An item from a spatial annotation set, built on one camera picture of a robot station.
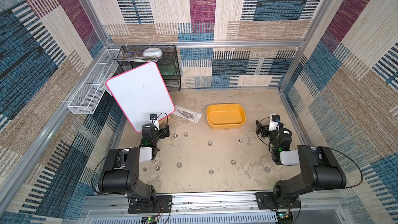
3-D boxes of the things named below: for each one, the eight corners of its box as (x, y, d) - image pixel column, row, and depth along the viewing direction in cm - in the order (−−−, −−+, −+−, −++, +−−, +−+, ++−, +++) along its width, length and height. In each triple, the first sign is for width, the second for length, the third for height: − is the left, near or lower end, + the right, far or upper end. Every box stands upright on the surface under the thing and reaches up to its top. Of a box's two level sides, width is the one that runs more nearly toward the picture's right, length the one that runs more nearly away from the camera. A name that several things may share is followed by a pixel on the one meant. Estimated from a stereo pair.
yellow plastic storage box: (206, 130, 101) (207, 125, 96) (206, 109, 112) (206, 103, 107) (246, 130, 101) (248, 125, 96) (241, 109, 112) (243, 103, 107)
